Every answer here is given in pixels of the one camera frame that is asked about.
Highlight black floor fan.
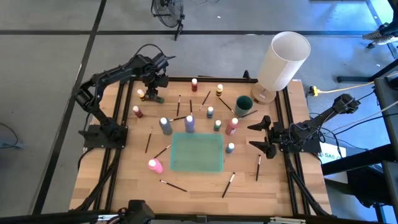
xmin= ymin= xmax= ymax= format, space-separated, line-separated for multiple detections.
xmin=150 ymin=0 xmax=186 ymax=42

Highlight large red paint bottle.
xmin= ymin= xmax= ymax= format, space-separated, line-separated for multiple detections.
xmin=225 ymin=117 xmax=239 ymax=136

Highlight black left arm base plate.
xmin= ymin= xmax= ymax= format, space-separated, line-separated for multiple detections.
xmin=82 ymin=124 xmax=128 ymax=149

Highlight large pink paint bottle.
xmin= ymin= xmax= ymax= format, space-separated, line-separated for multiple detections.
xmin=147 ymin=158 xmax=164 ymax=174

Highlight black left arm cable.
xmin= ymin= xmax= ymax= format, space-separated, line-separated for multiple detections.
xmin=132 ymin=43 xmax=165 ymax=63

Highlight teal plastic tray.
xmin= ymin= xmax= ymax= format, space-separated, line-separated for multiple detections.
xmin=169 ymin=133 xmax=224 ymax=174

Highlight black camera rail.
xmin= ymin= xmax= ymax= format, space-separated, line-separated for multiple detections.
xmin=0 ymin=210 xmax=398 ymax=224

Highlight black cable with grey plug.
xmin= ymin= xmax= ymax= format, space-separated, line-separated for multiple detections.
xmin=0 ymin=122 xmax=25 ymax=149

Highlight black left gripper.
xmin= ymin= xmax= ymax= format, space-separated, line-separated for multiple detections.
xmin=142 ymin=68 xmax=169 ymax=103

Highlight beige cable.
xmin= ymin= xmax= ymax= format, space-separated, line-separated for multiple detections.
xmin=326 ymin=99 xmax=398 ymax=133

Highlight white printed sign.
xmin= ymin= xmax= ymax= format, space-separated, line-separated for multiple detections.
xmin=318 ymin=142 xmax=348 ymax=165

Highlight person's leg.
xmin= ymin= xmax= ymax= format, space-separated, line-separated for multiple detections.
xmin=378 ymin=0 xmax=398 ymax=37

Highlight large purple paint bottle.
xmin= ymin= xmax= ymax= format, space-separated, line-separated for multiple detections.
xmin=184 ymin=114 xmax=196 ymax=134

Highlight person's shoe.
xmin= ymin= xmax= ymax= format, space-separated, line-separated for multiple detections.
xmin=362 ymin=29 xmax=396 ymax=47

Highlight large grey paint bottle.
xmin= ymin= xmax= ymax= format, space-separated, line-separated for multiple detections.
xmin=159 ymin=117 xmax=173 ymax=136

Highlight white shade table lamp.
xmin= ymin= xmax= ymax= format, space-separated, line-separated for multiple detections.
xmin=250 ymin=30 xmax=312 ymax=105

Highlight yellow extension cord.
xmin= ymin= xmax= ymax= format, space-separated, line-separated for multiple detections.
xmin=309 ymin=70 xmax=398 ymax=97

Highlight dark green cup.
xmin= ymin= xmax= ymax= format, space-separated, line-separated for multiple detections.
xmin=234 ymin=95 xmax=254 ymax=118

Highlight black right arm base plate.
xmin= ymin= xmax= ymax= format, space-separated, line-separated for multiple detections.
xmin=278 ymin=129 xmax=323 ymax=154

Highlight silver rail bracket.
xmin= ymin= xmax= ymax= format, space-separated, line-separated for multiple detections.
xmin=98 ymin=213 xmax=121 ymax=222
xmin=269 ymin=217 xmax=307 ymax=224

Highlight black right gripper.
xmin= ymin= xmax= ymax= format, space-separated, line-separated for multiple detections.
xmin=248 ymin=115 xmax=285 ymax=159

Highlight black power cable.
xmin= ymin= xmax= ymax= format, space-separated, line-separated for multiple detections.
xmin=307 ymin=90 xmax=377 ymax=118
xmin=323 ymin=112 xmax=398 ymax=147

